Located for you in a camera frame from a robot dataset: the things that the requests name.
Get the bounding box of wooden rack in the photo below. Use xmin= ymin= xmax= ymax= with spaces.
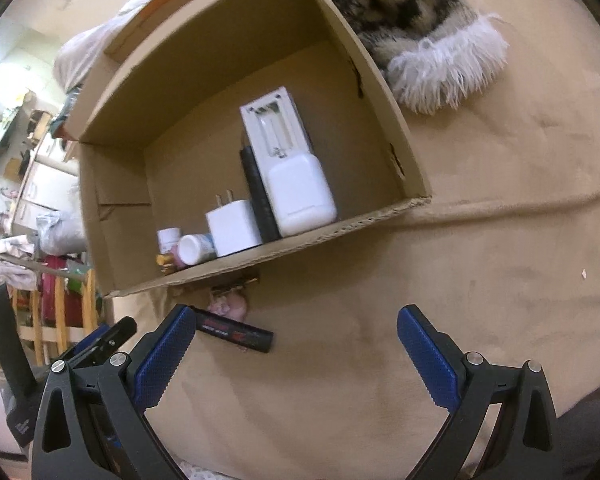
xmin=0 ymin=259 xmax=107 ymax=368

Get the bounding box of gold capped pink tube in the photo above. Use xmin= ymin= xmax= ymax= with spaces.
xmin=155 ymin=252 xmax=181 ymax=275

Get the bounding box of black stick with red label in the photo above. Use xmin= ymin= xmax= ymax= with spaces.
xmin=192 ymin=307 xmax=275 ymax=354

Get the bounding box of small white jar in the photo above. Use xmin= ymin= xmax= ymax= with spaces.
xmin=176 ymin=232 xmax=217 ymax=267

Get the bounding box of white rounded case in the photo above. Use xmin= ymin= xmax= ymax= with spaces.
xmin=266 ymin=154 xmax=339 ymax=238

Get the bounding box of small white bottle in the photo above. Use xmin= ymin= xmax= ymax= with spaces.
xmin=156 ymin=227 xmax=182 ymax=256

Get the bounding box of white crumpled cloth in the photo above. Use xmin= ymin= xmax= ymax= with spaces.
xmin=0 ymin=237 xmax=42 ymax=290

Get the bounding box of red bag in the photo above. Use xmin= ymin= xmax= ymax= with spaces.
xmin=39 ymin=255 xmax=90 ymax=328

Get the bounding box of white device with battery compartment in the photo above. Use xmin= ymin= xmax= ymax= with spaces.
xmin=239 ymin=86 xmax=315 ymax=177

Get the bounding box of white plug charger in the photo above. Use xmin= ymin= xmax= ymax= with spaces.
xmin=205 ymin=189 xmax=263 ymax=258

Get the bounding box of clear plastic bag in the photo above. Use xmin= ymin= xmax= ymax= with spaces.
xmin=36 ymin=209 xmax=89 ymax=257

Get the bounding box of brown cardboard box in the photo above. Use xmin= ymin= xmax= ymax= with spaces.
xmin=77 ymin=0 xmax=433 ymax=298

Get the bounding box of black and white fur blanket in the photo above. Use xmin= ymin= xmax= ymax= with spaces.
xmin=300 ymin=0 xmax=511 ymax=116

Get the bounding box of pink small object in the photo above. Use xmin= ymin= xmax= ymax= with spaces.
xmin=207 ymin=294 xmax=251 ymax=320

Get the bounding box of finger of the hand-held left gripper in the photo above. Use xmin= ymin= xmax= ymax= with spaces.
xmin=67 ymin=316 xmax=138 ymax=370
xmin=71 ymin=324 xmax=112 ymax=357

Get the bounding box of black cylinder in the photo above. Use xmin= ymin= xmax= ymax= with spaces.
xmin=239 ymin=145 xmax=281 ymax=243

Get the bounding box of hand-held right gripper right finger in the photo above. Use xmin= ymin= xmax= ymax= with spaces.
xmin=397 ymin=305 xmax=563 ymax=480

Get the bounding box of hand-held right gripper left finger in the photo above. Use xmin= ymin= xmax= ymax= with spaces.
xmin=30 ymin=304 xmax=198 ymax=480

